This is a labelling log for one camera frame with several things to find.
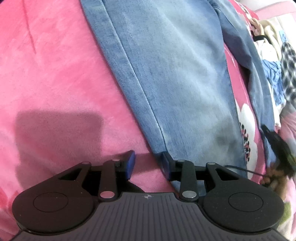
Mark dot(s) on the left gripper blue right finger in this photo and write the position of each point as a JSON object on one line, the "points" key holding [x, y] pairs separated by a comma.
{"points": [[184, 172]]}

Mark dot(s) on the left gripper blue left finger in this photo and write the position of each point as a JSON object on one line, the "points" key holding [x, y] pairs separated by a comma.
{"points": [[115, 176]]}

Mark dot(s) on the blue denim jeans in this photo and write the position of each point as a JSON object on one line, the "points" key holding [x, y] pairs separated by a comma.
{"points": [[192, 76]]}

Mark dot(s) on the pink grey floral duvet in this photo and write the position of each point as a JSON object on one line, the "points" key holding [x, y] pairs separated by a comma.
{"points": [[287, 133]]}

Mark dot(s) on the black white plaid shirt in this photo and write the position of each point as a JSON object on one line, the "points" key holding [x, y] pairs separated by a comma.
{"points": [[288, 61]]}

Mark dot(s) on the pink floral bed blanket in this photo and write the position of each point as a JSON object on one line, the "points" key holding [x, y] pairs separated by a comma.
{"points": [[60, 103]]}

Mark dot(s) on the light blue shirt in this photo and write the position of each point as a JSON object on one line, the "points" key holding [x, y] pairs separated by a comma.
{"points": [[272, 72]]}

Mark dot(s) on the black garment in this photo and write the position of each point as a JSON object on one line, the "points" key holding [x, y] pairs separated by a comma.
{"points": [[262, 37]]}

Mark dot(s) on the cream knit sweater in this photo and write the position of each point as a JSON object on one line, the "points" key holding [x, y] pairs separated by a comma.
{"points": [[265, 27]]}

